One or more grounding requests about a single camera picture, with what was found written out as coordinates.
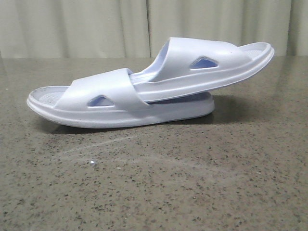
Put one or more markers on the light blue slipper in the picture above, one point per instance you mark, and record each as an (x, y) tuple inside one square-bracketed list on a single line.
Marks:
[(109, 100), (188, 66)]

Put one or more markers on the pale grey curtain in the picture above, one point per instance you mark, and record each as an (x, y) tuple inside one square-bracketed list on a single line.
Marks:
[(139, 28)]

